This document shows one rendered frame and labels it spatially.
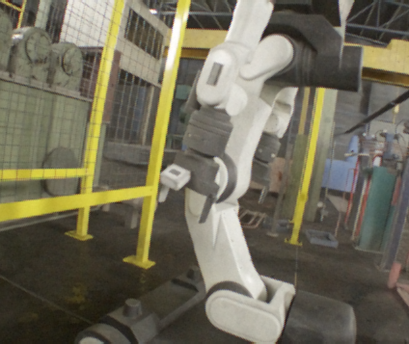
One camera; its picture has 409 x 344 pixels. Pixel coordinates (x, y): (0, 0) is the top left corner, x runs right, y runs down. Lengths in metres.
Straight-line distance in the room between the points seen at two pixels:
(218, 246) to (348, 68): 0.54
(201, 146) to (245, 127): 0.22
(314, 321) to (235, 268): 0.24
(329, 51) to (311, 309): 0.62
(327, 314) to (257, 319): 0.17
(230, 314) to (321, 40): 0.70
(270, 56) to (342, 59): 0.17
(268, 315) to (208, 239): 0.24
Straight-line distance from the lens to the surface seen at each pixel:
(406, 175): 2.52
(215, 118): 0.59
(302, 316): 0.81
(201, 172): 0.61
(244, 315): 0.80
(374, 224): 3.09
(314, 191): 3.91
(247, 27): 0.63
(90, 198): 1.23
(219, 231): 0.82
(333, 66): 0.77
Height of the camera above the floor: 0.69
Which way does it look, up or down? 5 degrees down
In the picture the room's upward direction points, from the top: 10 degrees clockwise
